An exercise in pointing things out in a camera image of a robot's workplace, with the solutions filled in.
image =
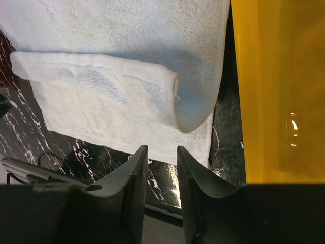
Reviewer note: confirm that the light blue towel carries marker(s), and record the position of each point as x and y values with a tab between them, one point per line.
123	73

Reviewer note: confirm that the yellow plastic bin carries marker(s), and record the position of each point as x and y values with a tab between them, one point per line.
280	62

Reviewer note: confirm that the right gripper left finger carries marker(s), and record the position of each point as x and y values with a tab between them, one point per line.
110	210

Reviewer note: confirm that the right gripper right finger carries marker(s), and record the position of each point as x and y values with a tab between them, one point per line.
216	211

